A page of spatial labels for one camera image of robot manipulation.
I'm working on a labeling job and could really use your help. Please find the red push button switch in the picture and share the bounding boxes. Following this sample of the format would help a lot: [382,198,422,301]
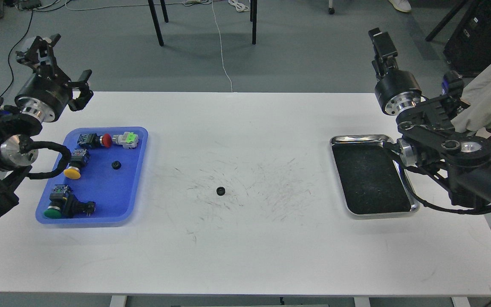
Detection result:
[77,133,113,149]

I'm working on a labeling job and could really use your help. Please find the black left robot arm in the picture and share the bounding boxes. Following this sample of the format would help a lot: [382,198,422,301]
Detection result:
[0,34,93,218]

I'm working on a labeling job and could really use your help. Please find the green push button switch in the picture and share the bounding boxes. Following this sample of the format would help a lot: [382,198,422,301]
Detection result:
[43,184,73,219]

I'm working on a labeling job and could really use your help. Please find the green and grey switch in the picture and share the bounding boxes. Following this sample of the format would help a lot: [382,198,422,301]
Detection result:
[111,131,140,149]

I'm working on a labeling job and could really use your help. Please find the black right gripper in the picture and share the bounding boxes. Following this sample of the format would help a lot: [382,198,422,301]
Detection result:
[368,27,422,116]

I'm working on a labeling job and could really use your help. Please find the yellow push button switch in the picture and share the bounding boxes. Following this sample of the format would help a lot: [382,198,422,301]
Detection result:
[63,148,90,180]

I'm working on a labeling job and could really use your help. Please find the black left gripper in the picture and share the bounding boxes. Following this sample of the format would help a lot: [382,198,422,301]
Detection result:
[15,34,94,122]

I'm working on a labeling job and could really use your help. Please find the beige cloth cover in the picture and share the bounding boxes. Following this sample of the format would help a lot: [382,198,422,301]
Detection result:
[451,64,491,133]

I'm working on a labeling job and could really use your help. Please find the black chair legs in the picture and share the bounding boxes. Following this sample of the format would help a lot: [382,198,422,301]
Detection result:
[147,0,258,46]

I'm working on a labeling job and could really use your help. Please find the blue plastic tray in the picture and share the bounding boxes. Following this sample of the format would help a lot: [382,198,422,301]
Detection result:
[35,126,149,228]

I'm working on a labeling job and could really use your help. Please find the black floor cable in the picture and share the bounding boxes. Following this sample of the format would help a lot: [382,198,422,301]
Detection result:
[1,0,65,95]

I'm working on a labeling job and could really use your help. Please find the black equipment case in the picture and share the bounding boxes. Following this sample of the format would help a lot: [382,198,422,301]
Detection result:
[443,0,491,78]

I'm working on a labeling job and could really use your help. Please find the white sneaker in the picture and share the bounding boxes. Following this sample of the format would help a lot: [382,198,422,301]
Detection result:
[388,0,412,13]

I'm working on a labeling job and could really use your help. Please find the small black gear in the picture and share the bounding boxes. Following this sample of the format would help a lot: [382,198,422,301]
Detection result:
[111,160,121,170]
[216,186,226,196]

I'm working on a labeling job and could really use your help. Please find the white floor cable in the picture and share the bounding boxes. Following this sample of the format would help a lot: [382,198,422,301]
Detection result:
[184,0,251,93]

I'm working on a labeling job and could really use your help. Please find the metal tray with black mat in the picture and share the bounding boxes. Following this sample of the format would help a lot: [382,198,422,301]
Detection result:
[329,134,420,219]

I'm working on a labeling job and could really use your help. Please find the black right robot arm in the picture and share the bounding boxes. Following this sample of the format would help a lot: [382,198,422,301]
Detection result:
[368,28,491,214]

